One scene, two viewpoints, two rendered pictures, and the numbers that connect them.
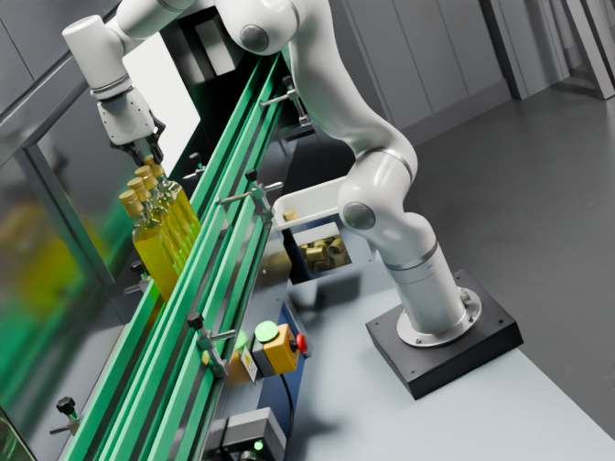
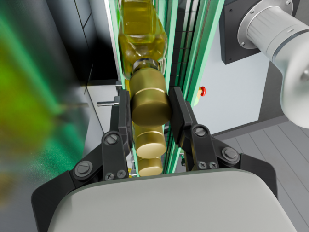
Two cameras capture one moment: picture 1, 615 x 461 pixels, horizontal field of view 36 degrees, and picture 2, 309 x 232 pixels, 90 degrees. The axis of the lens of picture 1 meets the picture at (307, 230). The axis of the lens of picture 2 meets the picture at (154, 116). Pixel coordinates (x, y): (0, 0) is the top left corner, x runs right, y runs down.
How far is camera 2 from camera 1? 213 cm
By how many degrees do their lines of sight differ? 114
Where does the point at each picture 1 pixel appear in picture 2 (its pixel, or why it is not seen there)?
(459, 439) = (227, 83)
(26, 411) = not seen: hidden behind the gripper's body
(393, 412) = (211, 64)
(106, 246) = (79, 123)
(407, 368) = (229, 56)
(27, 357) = not seen: hidden behind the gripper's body
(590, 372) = not seen: outside the picture
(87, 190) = (46, 177)
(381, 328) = (231, 17)
